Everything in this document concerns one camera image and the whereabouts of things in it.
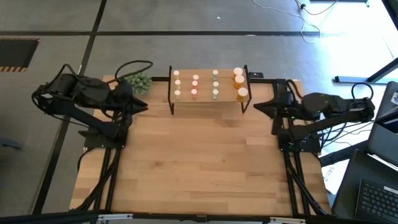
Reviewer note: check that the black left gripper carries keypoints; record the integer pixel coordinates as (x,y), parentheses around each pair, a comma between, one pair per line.
(126,96)

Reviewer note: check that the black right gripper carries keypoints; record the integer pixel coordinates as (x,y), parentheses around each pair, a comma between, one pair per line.
(284,104)

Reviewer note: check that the small clear medicine bottle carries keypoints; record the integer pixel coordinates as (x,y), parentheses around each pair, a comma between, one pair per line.
(215,92)
(177,92)

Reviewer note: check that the yellow medicine bottle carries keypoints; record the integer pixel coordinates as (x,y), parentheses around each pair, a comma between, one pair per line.
(176,73)
(177,82)

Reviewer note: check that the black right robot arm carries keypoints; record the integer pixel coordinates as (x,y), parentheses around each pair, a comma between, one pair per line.
(335,109)

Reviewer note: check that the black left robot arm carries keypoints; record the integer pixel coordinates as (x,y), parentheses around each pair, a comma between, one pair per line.
(77,102)

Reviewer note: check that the wooden shelf black metal legs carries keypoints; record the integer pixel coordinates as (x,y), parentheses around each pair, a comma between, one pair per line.
(208,90)

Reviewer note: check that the green succulent in patterned pot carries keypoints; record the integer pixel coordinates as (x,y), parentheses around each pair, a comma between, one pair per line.
(140,84)

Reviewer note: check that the black metal desk leg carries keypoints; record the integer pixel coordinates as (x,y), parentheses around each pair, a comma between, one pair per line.
(357,79)
(342,155)

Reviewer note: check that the white printed paper sheet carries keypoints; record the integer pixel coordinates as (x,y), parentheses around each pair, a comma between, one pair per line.
(332,180)

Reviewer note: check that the grey laptop with sticker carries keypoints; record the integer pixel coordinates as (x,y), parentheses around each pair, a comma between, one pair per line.
(382,137)

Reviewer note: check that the black laptop with keyboard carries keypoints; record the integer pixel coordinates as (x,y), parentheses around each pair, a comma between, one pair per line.
(376,202)

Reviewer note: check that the black aluminium rig frame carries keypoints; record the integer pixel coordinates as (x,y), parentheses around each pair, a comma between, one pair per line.
(120,174)

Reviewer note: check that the silver metal bracket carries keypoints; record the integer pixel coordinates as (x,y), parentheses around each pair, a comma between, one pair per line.
(115,216)
(287,220)

